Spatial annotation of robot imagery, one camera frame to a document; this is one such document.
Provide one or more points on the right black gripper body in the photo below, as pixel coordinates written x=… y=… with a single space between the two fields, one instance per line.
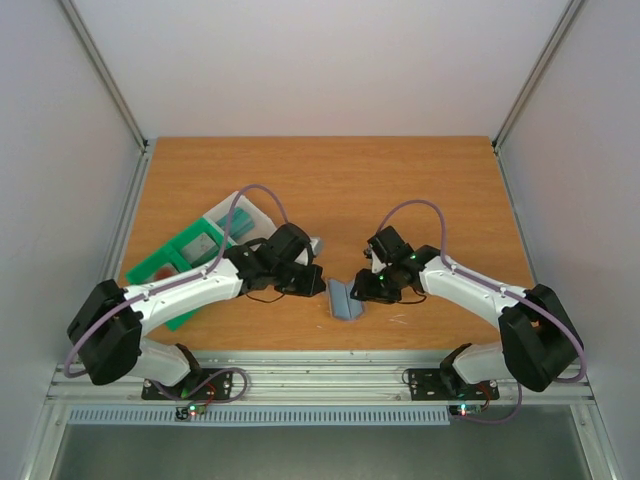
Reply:
x=370 y=287

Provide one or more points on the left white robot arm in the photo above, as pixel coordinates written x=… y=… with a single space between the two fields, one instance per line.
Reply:
x=109 y=334

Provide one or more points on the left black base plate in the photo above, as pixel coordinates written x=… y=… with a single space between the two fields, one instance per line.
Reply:
x=211 y=384

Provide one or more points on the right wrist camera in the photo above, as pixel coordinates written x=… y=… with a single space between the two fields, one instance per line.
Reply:
x=376 y=264

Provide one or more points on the blue card holder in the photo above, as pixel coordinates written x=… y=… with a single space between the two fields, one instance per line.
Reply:
x=342 y=306

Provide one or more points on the teal card stack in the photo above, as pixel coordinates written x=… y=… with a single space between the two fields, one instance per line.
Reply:
x=241 y=223

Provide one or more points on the grey card in tray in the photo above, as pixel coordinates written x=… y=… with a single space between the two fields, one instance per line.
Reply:
x=200 y=250

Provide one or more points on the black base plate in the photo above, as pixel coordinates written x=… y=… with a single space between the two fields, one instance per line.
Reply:
x=211 y=384
x=430 y=384

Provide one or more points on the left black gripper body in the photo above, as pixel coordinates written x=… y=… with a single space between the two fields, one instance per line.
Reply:
x=292 y=285

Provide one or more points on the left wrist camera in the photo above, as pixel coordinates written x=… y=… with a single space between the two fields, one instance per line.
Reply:
x=310 y=252

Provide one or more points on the red patterned card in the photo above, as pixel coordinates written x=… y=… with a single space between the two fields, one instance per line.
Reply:
x=164 y=272

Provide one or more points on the grey slotted cable duct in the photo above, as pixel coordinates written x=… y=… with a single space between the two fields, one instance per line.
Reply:
x=261 y=416

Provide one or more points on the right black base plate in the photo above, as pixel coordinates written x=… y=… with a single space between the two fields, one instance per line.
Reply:
x=430 y=384

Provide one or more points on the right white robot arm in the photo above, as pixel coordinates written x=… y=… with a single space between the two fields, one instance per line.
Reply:
x=538 y=341

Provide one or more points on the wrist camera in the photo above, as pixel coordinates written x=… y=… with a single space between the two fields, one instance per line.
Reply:
x=376 y=264
x=310 y=252

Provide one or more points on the clear plastic bin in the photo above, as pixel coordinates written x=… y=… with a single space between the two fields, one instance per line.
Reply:
x=264 y=226

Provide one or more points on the green plastic tray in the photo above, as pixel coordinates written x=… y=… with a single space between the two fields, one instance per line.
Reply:
x=170 y=253

